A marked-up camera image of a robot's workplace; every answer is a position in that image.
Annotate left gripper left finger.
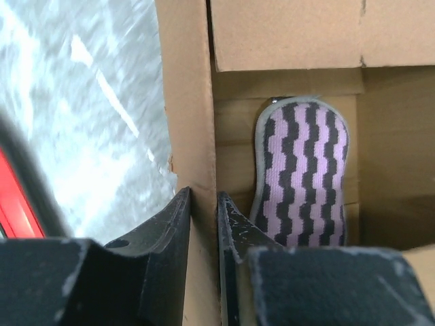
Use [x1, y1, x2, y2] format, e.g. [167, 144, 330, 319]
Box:
[1, 187, 190, 325]

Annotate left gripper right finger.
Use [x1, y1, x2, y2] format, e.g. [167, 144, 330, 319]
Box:
[216, 192, 434, 325]

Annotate red black utility knife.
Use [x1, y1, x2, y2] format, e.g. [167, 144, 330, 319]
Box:
[1, 119, 67, 238]

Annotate brown cardboard express box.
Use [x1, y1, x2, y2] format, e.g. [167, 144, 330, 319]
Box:
[156, 1, 434, 325]

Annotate purple black striped sponge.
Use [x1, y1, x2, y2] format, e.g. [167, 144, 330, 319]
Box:
[249, 96, 349, 247]

